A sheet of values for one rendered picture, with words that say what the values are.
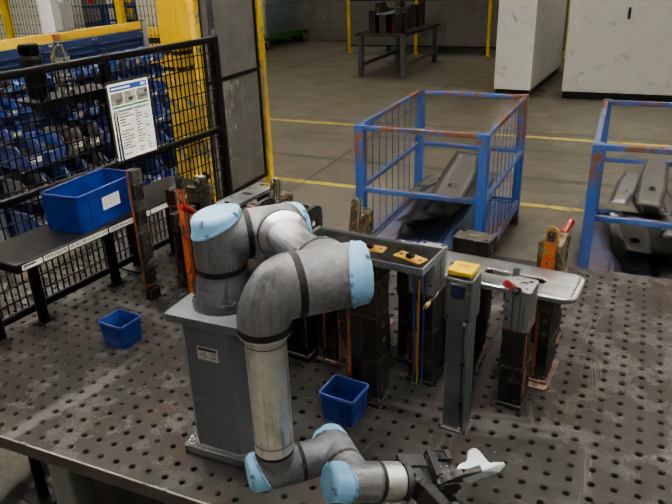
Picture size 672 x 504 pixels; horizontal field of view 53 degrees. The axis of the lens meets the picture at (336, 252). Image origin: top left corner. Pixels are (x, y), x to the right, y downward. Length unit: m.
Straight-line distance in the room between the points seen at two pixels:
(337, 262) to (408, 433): 0.79
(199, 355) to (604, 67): 8.54
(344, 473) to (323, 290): 0.36
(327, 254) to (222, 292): 0.46
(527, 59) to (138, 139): 7.56
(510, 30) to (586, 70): 1.14
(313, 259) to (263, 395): 0.27
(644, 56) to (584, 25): 0.85
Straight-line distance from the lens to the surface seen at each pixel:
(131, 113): 2.73
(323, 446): 1.36
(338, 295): 1.13
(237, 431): 1.70
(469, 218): 4.72
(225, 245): 1.50
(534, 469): 1.75
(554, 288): 1.91
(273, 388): 1.21
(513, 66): 9.80
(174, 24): 2.96
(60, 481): 2.07
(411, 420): 1.86
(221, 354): 1.58
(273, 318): 1.12
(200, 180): 2.19
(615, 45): 9.67
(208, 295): 1.55
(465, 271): 1.59
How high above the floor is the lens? 1.84
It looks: 24 degrees down
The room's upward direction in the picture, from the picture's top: 2 degrees counter-clockwise
